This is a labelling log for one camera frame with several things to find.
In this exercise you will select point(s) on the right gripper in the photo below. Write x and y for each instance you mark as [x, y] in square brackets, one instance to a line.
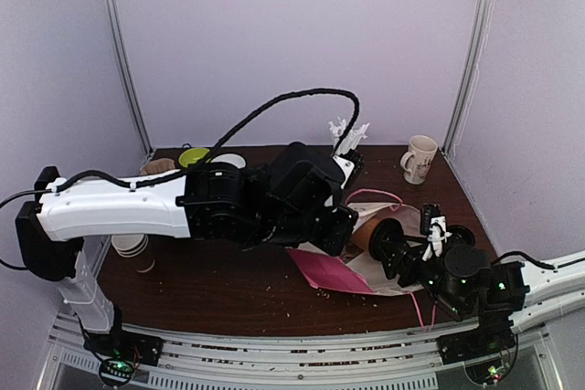
[393, 254]

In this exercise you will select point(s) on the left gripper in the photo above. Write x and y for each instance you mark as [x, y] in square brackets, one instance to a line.
[335, 244]

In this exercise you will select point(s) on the black cup lid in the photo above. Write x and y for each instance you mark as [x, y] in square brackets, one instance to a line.
[386, 235]

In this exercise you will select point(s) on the pink paper bag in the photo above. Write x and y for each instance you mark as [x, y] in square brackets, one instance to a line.
[355, 271]

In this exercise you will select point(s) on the cardboard cup carrier stack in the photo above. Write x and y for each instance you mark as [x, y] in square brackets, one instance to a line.
[158, 166]

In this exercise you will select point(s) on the stack of paper cups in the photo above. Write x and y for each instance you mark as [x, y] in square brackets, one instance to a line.
[136, 250]

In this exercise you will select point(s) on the brown paper coffee cup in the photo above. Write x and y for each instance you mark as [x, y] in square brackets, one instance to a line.
[361, 238]

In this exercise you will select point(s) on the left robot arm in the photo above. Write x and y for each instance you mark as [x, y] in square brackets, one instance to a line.
[296, 199]

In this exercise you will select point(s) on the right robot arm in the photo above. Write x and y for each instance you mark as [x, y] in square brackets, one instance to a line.
[506, 293]

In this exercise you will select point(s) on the stack of black lids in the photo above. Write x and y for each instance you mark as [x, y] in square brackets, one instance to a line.
[462, 234]

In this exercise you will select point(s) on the white ceramic mug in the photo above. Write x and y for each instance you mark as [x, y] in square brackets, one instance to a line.
[416, 161]

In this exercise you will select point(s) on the glass with wrapped straws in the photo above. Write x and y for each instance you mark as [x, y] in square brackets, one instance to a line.
[346, 144]

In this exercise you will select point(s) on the white and orange bowl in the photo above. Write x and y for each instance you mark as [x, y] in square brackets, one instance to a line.
[230, 158]

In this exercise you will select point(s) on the green bowl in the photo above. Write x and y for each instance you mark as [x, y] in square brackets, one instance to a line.
[192, 156]

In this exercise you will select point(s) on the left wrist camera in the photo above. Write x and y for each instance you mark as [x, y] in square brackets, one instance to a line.
[352, 166]

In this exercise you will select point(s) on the front aluminium rail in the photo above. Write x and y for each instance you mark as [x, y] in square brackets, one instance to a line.
[406, 359]

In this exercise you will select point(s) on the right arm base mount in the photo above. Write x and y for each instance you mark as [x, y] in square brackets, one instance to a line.
[473, 344]

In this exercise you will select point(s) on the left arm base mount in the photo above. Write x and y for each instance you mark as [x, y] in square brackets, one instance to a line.
[133, 347]

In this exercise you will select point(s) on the right aluminium frame post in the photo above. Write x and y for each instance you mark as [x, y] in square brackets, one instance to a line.
[465, 91]

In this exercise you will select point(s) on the aluminium frame post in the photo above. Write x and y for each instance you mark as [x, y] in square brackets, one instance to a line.
[465, 91]
[124, 69]

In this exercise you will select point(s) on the left aluminium frame post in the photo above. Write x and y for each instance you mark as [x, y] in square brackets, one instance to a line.
[124, 69]

